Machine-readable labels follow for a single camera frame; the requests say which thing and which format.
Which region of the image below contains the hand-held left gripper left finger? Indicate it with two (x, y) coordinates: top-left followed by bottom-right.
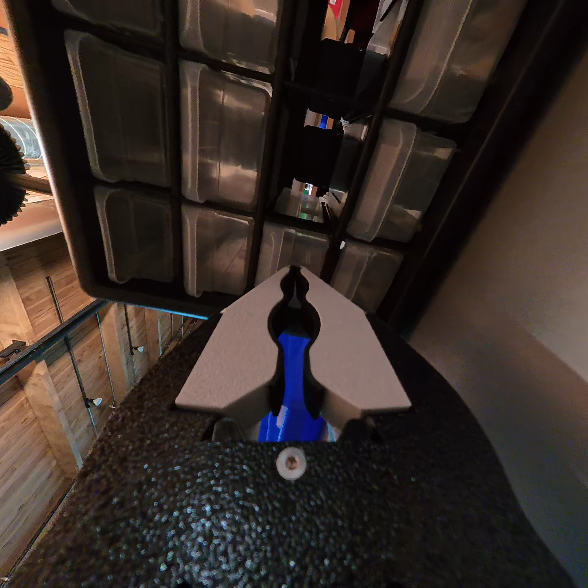
(175, 266), (298, 427)

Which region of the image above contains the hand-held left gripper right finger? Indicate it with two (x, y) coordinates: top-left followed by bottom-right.
(298, 266), (412, 427)

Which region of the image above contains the blue plastic bin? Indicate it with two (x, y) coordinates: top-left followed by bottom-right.
(258, 333), (329, 443)

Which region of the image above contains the black storage cabinet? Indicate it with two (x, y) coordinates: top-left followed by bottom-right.
(7, 0), (570, 331)

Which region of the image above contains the grey desk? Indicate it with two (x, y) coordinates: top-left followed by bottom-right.
(409, 46), (588, 588)

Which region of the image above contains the bank of frosted drawers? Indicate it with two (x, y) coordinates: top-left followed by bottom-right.
(48, 0), (497, 318)

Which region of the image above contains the black pleated ceiling lamp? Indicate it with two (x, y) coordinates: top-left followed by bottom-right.
(0, 123), (52, 226)

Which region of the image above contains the dark ceiling track rail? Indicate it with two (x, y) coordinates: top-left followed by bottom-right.
(0, 299), (111, 386)

